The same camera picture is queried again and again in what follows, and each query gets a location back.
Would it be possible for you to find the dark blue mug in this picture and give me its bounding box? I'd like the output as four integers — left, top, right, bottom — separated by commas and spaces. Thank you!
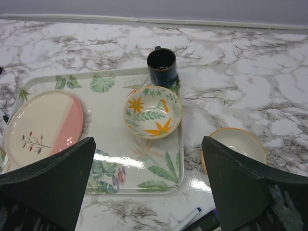
146, 46, 178, 89

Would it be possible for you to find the white marker blue cap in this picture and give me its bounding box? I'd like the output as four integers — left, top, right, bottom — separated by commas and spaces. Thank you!
173, 207, 202, 231

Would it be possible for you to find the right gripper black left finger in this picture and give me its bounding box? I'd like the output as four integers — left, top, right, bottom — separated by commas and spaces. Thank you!
0, 137, 96, 231

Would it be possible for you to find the floral orange rimmed bowl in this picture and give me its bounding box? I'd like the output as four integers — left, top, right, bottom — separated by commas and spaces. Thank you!
123, 86, 182, 140

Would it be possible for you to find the cream and pink plate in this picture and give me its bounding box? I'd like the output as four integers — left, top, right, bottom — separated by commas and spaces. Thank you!
4, 90, 83, 167

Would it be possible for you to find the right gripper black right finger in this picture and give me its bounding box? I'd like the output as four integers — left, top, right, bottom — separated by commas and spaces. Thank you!
202, 136, 308, 231

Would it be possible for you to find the purple capped marker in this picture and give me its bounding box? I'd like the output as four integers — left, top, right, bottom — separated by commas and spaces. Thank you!
183, 209, 220, 231

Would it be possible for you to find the floral serving tray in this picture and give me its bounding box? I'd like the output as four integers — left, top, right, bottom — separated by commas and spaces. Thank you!
0, 68, 184, 194

